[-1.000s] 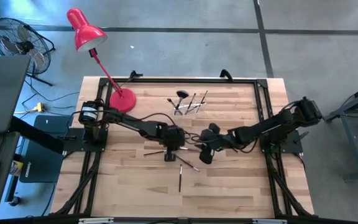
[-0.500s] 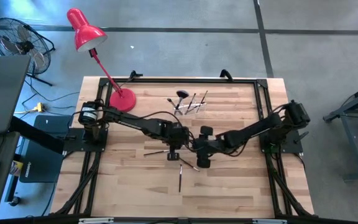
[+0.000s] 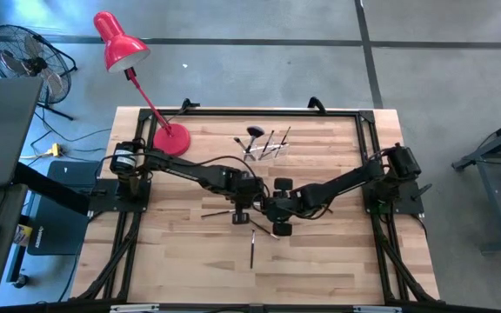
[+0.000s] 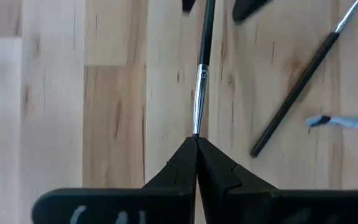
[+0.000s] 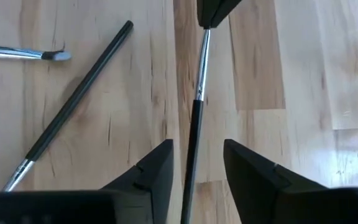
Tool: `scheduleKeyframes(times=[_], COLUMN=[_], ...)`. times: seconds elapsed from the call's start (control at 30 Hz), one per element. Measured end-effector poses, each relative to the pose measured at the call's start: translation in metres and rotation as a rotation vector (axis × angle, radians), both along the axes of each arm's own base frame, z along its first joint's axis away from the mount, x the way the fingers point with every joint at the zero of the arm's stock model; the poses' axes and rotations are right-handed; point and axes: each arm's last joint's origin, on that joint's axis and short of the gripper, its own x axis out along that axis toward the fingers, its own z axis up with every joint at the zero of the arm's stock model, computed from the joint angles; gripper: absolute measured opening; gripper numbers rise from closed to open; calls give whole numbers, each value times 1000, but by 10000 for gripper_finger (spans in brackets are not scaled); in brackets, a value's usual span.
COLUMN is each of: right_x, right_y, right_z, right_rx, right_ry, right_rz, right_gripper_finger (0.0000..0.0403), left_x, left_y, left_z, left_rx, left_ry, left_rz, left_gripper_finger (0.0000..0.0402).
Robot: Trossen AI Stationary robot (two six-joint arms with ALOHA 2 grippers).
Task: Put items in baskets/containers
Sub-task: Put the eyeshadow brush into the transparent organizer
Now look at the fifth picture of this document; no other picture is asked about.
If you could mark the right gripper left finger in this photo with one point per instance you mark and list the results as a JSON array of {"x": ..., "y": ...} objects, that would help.
[{"x": 129, "y": 202}]

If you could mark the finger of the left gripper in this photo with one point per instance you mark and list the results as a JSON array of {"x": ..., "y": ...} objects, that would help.
[
  {"x": 207, "y": 11},
  {"x": 227, "y": 7}
]

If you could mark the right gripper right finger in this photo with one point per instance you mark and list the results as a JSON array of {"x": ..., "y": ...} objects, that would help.
[{"x": 266, "y": 196}]

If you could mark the thin black makeup brush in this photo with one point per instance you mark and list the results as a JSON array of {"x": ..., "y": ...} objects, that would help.
[
  {"x": 17, "y": 53},
  {"x": 73, "y": 99},
  {"x": 196, "y": 130}
]

